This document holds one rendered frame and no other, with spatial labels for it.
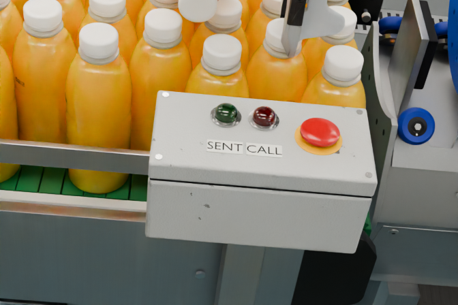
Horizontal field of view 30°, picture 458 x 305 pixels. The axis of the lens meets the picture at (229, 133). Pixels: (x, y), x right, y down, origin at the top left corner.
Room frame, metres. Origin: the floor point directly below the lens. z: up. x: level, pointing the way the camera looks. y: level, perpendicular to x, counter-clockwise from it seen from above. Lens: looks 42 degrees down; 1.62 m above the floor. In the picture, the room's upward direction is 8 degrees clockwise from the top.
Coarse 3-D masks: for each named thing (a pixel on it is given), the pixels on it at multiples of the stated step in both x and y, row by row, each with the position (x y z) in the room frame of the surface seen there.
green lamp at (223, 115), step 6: (216, 108) 0.59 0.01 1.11; (222, 108) 0.59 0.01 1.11; (228, 108) 0.59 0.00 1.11; (234, 108) 0.59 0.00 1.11; (216, 114) 0.58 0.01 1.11; (222, 114) 0.58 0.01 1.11; (228, 114) 0.58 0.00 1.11; (234, 114) 0.59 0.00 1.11; (222, 120) 0.58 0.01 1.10; (228, 120) 0.58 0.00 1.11; (234, 120) 0.58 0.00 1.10
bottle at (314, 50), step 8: (312, 40) 0.77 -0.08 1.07; (320, 40) 0.77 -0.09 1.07; (328, 40) 0.76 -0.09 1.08; (336, 40) 0.76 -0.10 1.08; (344, 40) 0.76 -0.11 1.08; (352, 40) 0.78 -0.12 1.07; (304, 48) 0.78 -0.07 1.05; (312, 48) 0.76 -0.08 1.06; (320, 48) 0.76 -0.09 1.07; (328, 48) 0.76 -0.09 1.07; (304, 56) 0.77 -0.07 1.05; (312, 56) 0.76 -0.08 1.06; (320, 56) 0.75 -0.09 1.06; (312, 64) 0.75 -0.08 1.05; (320, 64) 0.75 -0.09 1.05; (312, 72) 0.75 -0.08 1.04
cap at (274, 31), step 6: (276, 18) 0.75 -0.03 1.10; (282, 18) 0.75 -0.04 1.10; (270, 24) 0.74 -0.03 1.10; (276, 24) 0.74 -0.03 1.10; (282, 24) 0.75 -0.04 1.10; (270, 30) 0.73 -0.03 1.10; (276, 30) 0.73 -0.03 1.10; (282, 30) 0.73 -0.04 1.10; (270, 36) 0.73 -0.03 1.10; (276, 36) 0.72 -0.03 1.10; (270, 42) 0.72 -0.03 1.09; (276, 42) 0.72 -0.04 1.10; (300, 42) 0.73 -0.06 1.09; (276, 48) 0.72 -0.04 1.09; (282, 48) 0.72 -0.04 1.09
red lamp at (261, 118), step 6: (258, 108) 0.60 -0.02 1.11; (264, 108) 0.60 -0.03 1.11; (270, 108) 0.60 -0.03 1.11; (252, 114) 0.59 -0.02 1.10; (258, 114) 0.59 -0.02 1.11; (264, 114) 0.59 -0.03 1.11; (270, 114) 0.59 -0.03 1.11; (258, 120) 0.58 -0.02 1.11; (264, 120) 0.58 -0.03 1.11; (270, 120) 0.58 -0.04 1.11
